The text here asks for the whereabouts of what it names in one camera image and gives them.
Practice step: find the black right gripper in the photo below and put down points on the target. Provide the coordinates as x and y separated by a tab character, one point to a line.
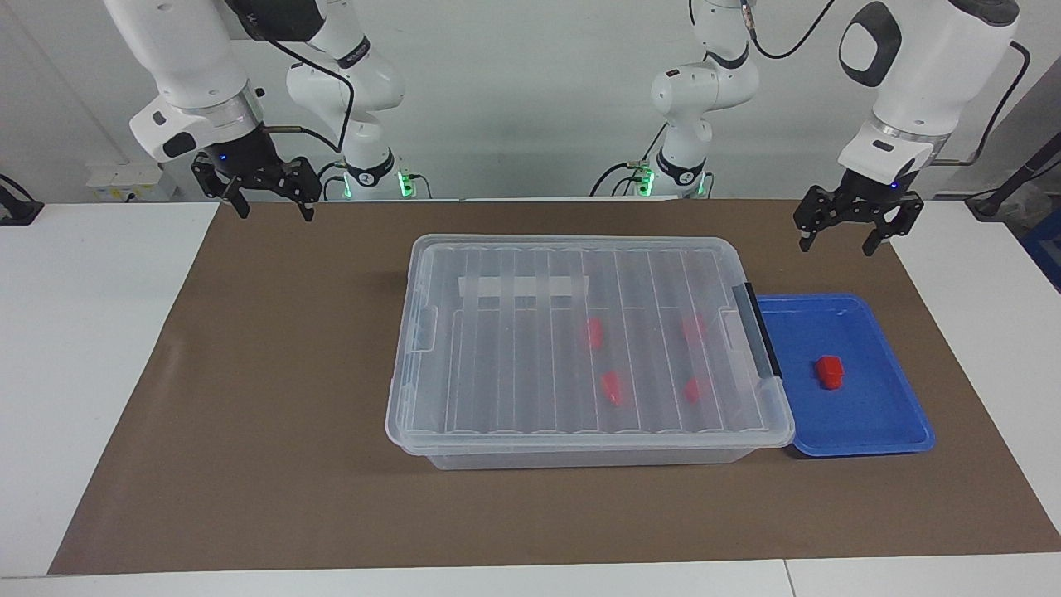
249	162

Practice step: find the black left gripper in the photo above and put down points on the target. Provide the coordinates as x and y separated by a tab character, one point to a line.
866	197

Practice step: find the red plastic block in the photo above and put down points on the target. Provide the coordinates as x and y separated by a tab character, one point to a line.
593	332
612	388
830	371
693	390
693	326

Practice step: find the clear ribbed plastic lid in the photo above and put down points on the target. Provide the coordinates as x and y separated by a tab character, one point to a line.
514	373

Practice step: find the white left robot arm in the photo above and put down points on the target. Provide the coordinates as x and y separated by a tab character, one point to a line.
928	75

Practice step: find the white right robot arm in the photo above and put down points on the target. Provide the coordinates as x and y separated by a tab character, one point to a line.
182	66

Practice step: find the blue plastic tray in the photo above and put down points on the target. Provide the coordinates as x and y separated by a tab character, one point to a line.
862	414

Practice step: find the clear plastic storage box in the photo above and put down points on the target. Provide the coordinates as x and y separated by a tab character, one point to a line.
580	460

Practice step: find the black stand pole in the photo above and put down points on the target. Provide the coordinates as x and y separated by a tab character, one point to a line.
1028	170

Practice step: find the blue storage crate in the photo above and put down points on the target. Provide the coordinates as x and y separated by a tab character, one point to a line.
1046	249

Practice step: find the black clamp object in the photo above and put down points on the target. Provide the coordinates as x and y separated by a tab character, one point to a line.
16	211

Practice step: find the brown table mat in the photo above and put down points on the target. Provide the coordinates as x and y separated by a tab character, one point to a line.
249	514

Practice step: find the white wall power strip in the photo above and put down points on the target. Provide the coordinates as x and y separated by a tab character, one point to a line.
116	178

